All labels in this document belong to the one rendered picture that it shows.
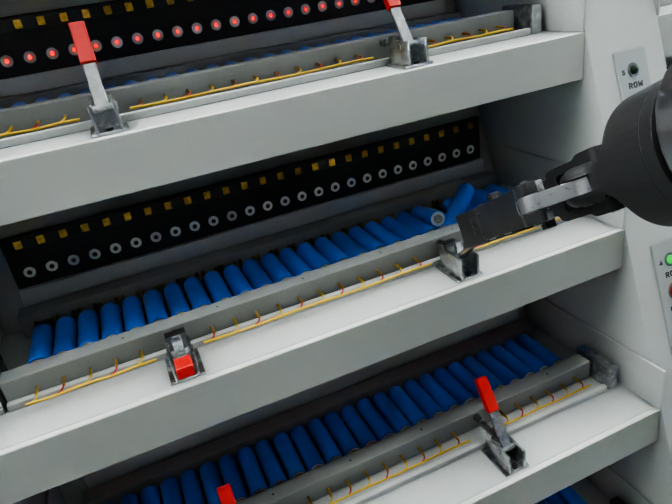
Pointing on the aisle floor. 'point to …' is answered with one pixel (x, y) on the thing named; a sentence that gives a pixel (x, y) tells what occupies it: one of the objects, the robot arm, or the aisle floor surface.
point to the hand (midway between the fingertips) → (494, 220)
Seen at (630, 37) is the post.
